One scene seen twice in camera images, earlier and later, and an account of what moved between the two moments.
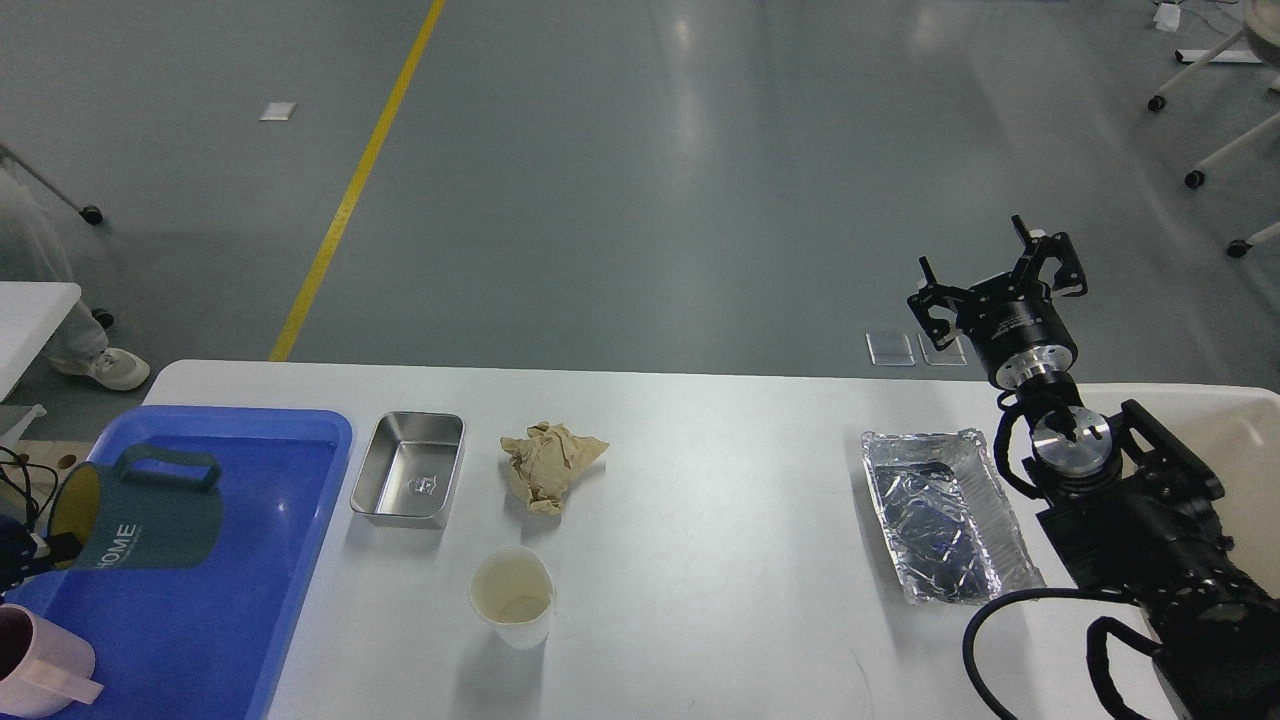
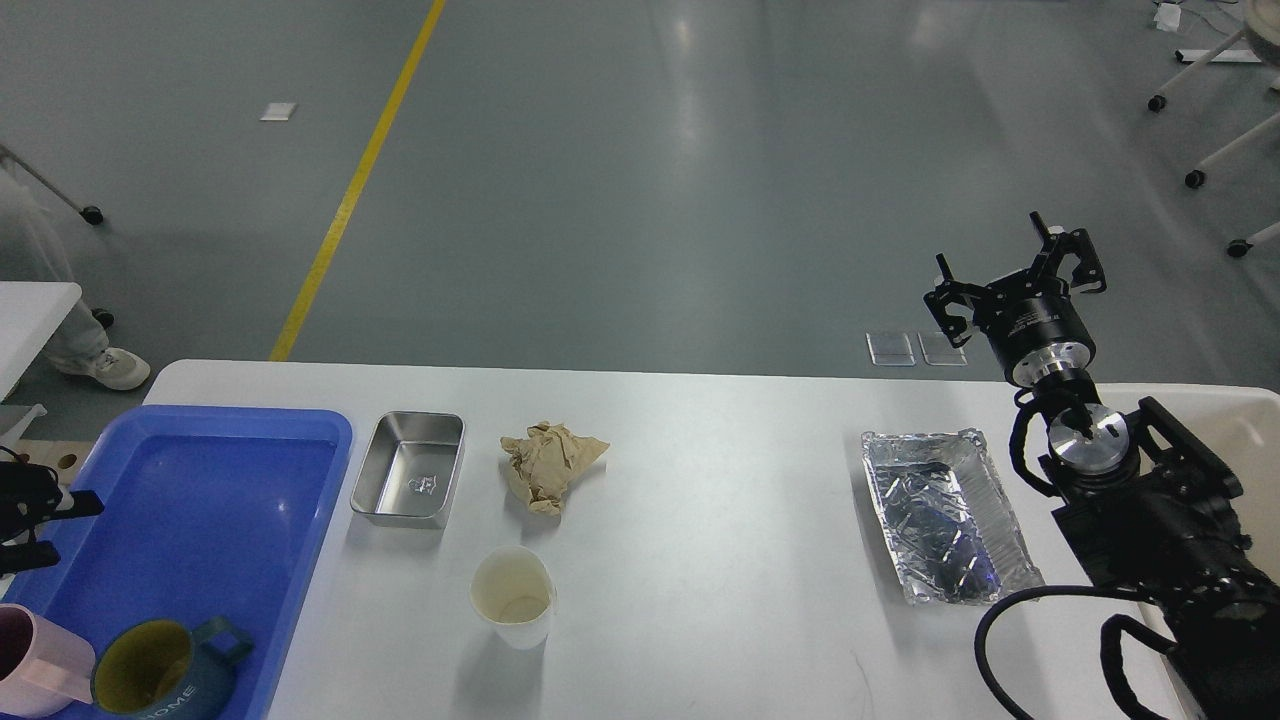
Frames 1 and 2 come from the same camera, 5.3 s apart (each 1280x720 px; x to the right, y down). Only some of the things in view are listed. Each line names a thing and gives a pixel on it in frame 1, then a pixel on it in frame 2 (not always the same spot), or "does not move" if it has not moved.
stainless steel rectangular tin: [407, 473] does not move
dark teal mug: [122, 522] -> [152, 669]
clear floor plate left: [890, 349] does not move
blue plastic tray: [215, 641] does not move
